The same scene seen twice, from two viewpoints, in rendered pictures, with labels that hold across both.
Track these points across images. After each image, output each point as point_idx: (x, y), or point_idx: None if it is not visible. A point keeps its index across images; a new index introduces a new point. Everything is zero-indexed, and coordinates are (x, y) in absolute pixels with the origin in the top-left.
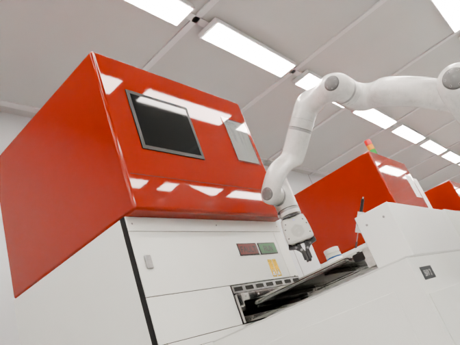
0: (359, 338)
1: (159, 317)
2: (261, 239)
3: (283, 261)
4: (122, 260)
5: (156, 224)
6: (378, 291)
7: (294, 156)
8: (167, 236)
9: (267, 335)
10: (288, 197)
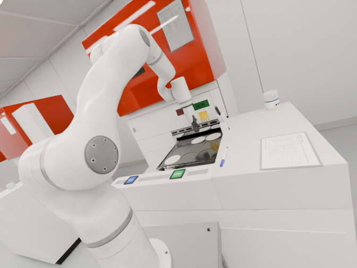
0: None
1: (141, 146)
2: (196, 100)
3: (213, 109)
4: None
5: (134, 115)
6: None
7: (160, 78)
8: (139, 118)
9: None
10: (176, 98)
